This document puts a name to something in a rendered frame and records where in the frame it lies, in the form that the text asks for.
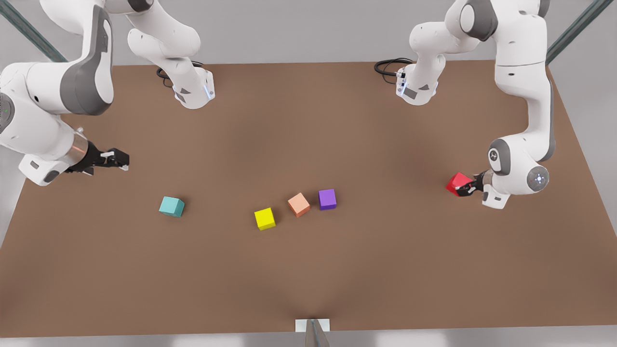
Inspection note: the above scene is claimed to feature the red wooden cube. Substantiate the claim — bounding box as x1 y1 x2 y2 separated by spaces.
445 173 474 196

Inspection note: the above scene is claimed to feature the teal wooden cube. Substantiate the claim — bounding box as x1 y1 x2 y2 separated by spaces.
159 196 185 218

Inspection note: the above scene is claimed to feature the yellow wooden cube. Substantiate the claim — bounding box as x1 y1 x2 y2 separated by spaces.
255 208 276 231

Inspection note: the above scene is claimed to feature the orange wooden cube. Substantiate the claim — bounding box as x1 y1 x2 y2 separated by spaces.
288 193 311 218

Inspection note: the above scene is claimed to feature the black cable loop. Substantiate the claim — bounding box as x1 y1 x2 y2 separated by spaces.
374 58 415 78
156 61 204 88

